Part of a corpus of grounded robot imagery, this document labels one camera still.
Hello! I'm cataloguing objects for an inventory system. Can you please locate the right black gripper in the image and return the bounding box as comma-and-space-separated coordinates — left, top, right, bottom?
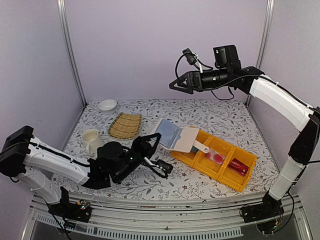
169, 67, 231, 94

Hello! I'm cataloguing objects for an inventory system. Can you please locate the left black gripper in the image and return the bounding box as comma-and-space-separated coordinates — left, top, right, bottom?
114, 134, 161, 184

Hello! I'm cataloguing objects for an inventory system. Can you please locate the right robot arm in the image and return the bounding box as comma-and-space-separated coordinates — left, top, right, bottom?
169, 45, 320, 218

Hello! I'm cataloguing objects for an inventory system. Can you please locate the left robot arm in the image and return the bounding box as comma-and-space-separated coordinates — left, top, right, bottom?
0, 125, 168, 217

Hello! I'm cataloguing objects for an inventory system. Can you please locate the teal VIP card stack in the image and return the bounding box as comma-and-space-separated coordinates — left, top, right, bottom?
191, 146, 199, 154

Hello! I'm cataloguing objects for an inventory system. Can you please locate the pink circle card stack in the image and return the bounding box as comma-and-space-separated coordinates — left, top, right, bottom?
205, 149, 225, 166

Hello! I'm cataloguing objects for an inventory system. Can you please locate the red card stack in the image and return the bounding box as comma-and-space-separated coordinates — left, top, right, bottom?
228, 158, 249, 177

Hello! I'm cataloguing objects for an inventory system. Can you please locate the woven bamboo tray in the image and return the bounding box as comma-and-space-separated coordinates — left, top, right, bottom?
108, 112, 142, 140

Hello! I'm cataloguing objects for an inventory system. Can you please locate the small white bowl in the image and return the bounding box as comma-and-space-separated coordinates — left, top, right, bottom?
98, 99, 117, 115

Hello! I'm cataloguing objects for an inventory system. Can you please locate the white ceramic mug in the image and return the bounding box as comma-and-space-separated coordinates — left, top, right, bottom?
81, 129, 104, 157

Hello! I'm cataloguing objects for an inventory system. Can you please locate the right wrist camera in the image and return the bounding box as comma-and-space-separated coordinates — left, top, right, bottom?
182, 48, 203, 73

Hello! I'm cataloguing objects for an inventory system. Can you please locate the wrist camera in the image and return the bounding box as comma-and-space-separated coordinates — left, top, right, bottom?
144, 158, 173, 174
182, 48, 203, 73

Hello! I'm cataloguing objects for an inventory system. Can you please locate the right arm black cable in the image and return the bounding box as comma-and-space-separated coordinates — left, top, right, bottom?
174, 53, 316, 108

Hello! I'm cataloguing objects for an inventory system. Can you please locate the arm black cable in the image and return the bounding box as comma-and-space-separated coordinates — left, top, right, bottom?
174, 53, 316, 108
142, 162, 169, 179

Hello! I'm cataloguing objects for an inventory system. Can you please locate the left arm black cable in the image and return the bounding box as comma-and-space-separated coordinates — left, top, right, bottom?
142, 162, 169, 179

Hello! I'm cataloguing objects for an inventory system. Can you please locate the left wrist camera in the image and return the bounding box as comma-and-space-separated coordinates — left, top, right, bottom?
144, 158, 173, 174

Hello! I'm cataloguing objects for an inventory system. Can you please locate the front aluminium rail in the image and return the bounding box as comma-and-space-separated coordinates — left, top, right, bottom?
22, 193, 316, 240

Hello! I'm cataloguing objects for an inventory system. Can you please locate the right aluminium frame post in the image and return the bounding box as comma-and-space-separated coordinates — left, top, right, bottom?
245, 0, 275, 107

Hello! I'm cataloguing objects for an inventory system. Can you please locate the aluminium frame post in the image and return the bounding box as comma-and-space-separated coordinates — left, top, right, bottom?
56, 0, 88, 107
245, 0, 275, 107

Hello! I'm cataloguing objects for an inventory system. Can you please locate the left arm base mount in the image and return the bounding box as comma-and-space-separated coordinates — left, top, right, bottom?
48, 186, 92, 223

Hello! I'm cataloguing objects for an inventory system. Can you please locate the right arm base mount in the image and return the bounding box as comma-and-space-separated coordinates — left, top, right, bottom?
239, 190, 295, 236

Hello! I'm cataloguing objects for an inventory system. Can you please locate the left aluminium frame post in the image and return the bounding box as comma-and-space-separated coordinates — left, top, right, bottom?
56, 0, 88, 107

